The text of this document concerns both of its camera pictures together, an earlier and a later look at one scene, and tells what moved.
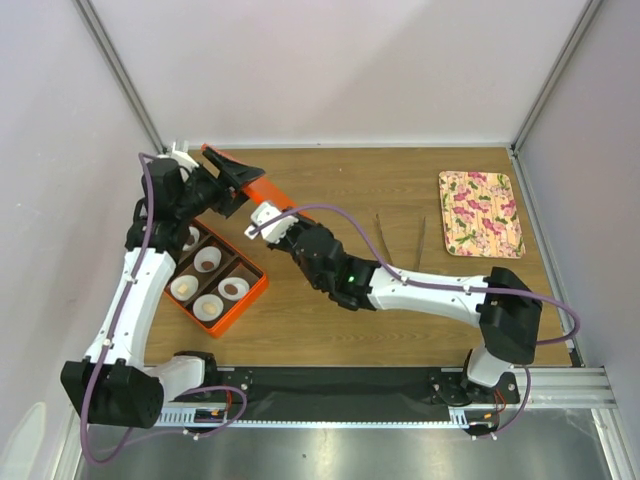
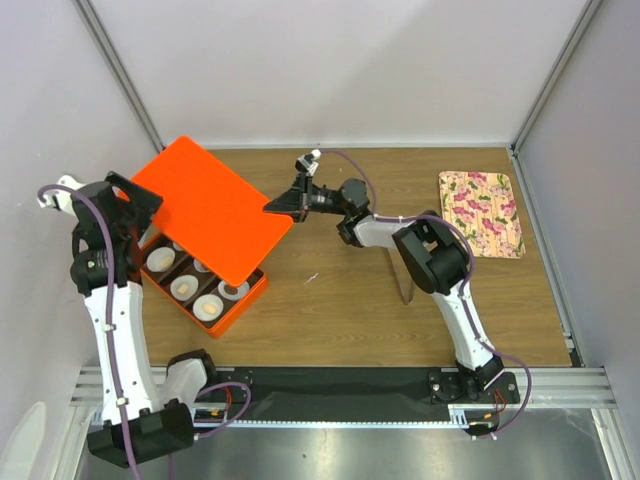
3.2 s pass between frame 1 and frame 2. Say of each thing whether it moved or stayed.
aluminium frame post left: stayed
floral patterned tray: stayed
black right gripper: moved
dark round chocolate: stayed
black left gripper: moved
